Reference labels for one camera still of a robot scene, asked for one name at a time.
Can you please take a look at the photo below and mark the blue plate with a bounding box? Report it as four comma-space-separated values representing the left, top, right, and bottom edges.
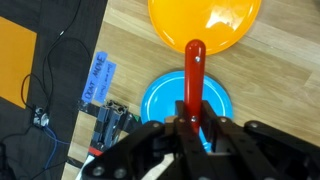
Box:
139, 70, 234, 155

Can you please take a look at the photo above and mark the thin black floor cable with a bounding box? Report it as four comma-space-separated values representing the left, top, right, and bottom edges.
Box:
19, 0, 93, 116

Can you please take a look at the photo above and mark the blue floor cable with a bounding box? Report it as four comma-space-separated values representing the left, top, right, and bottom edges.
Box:
42, 124, 72, 171

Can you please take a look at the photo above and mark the small grey connector box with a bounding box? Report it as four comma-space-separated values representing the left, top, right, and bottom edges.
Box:
32, 105, 51, 128

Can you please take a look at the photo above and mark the orange floor mat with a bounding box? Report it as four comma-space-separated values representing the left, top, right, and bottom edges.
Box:
0, 16, 38, 109

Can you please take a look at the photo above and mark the red handled butter knife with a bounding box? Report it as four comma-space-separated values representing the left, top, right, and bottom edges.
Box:
184, 39, 207, 135

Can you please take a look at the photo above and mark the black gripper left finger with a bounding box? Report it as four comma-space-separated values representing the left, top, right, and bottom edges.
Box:
81, 99, 209, 180

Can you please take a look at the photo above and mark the yellow plate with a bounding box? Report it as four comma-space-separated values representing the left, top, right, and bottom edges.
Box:
147, 0, 263, 56

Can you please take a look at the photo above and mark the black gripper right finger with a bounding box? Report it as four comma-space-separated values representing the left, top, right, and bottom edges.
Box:
199, 99, 320, 180

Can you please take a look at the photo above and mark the small blue tape label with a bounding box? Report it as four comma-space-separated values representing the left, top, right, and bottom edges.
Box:
94, 60, 118, 104

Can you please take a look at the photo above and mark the large blue tape label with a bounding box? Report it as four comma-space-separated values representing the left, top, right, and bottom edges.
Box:
81, 50, 108, 104

